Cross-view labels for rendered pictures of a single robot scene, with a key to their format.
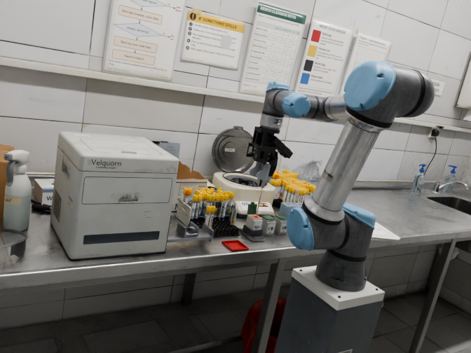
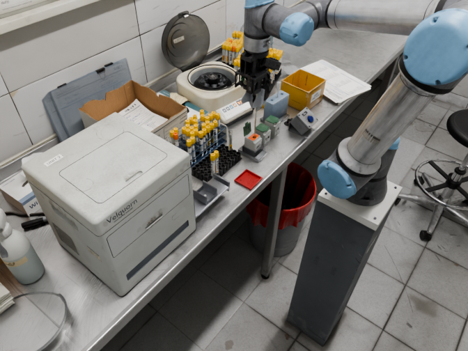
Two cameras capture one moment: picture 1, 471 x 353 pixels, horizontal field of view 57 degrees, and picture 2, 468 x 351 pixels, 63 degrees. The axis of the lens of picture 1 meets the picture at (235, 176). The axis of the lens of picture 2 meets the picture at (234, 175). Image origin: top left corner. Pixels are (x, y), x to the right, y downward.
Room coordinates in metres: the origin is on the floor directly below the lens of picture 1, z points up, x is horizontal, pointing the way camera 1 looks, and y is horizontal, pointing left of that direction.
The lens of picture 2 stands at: (0.54, 0.27, 1.77)
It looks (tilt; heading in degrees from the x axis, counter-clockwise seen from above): 44 degrees down; 343
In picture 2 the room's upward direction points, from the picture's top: 1 degrees clockwise
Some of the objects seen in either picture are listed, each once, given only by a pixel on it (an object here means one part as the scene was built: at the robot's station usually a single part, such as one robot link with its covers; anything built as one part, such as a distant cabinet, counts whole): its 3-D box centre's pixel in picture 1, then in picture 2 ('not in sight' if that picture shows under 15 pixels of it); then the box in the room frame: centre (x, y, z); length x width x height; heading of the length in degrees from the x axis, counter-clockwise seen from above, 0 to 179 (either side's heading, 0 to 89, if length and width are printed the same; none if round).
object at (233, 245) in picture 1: (235, 245); (248, 179); (1.38, -0.04, 0.88); 0.07 x 0.07 x 0.01; 36
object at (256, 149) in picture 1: (264, 144); (253, 69); (1.49, -0.08, 1.22); 0.09 x 0.08 x 0.12; 126
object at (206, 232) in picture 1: (181, 232); (200, 198); (1.31, 0.14, 0.92); 0.21 x 0.07 x 0.05; 126
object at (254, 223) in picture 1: (254, 224); (253, 143); (1.51, -0.10, 0.92); 0.05 x 0.04 x 0.06; 36
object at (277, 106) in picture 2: (291, 216); (276, 108); (1.69, -0.25, 0.92); 0.10 x 0.07 x 0.10; 120
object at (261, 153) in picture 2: (251, 231); (252, 150); (1.51, -0.10, 0.89); 0.09 x 0.05 x 0.04; 36
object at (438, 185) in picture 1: (454, 188); not in sight; (2.96, -1.49, 0.94); 0.24 x 0.17 x 0.14; 36
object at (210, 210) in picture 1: (216, 217); (216, 153); (1.48, 0.04, 0.93); 0.17 x 0.09 x 0.11; 126
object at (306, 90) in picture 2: not in sight; (302, 90); (1.78, -0.40, 0.93); 0.13 x 0.13 x 0.10; 32
